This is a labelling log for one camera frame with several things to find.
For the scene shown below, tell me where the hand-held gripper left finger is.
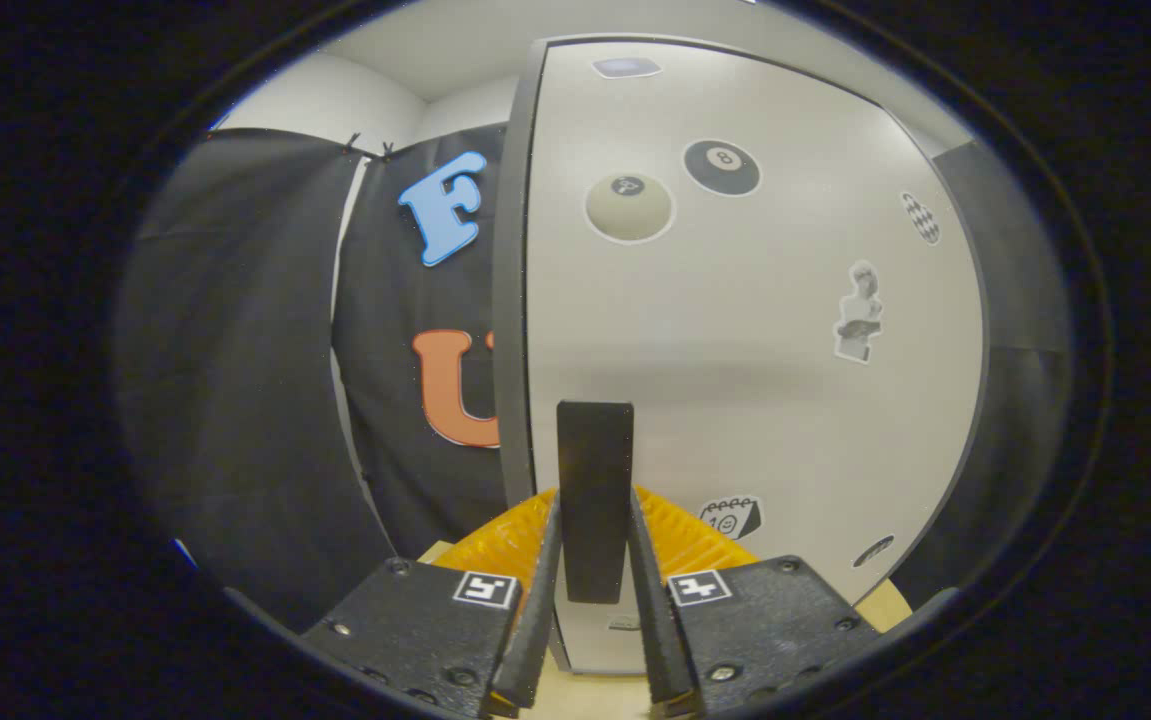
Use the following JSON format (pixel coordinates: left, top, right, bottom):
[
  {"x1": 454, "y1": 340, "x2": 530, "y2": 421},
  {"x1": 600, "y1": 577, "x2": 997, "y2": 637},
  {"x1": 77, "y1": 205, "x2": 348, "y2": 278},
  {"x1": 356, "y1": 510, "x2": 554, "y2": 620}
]
[{"x1": 300, "y1": 488, "x2": 564, "y2": 720}]

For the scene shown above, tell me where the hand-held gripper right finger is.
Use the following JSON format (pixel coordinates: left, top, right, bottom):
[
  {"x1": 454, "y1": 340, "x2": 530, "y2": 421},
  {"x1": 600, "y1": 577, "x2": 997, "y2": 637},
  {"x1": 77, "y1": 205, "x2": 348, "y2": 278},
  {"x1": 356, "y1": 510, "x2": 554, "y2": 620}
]
[{"x1": 628, "y1": 486, "x2": 884, "y2": 720}]

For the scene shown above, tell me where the light grey shoe cabinet door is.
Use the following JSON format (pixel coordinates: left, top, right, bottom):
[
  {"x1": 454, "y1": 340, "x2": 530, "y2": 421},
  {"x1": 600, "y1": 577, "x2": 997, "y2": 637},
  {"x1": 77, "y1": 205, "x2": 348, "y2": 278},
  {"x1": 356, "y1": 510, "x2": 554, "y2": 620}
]
[{"x1": 525, "y1": 40, "x2": 986, "y2": 676}]

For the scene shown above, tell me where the grey shoe cabinet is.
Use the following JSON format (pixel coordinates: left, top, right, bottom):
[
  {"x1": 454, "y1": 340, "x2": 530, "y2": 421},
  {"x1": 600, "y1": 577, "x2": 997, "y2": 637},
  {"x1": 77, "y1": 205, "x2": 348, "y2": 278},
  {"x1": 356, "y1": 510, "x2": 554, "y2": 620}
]
[{"x1": 492, "y1": 35, "x2": 576, "y2": 673}]

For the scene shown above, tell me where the black backdrop cloth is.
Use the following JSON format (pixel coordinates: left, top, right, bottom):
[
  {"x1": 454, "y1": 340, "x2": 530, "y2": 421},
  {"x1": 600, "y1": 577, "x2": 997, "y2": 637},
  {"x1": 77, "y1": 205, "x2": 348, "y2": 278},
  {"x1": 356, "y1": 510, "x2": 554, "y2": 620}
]
[{"x1": 115, "y1": 125, "x2": 1071, "y2": 631}]

